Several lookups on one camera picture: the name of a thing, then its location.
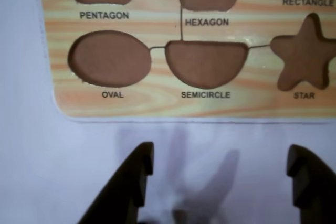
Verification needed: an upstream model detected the wooden shape puzzle board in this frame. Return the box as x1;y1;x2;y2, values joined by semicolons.
39;0;336;124

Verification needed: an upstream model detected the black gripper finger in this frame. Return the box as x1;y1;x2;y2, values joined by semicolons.
286;144;336;224
77;142;154;224

